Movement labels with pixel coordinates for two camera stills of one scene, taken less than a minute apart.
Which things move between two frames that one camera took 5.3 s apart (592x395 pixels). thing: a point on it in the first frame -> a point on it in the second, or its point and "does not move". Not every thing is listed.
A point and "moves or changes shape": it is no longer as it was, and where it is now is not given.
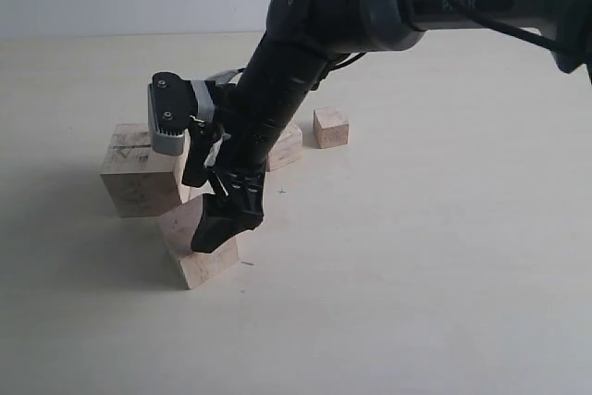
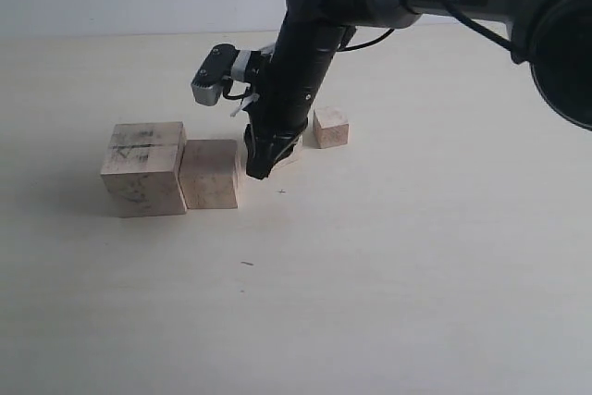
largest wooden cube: [141, 182] does not move
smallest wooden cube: [330, 128] does not move
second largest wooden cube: [195, 265] moves or changes shape
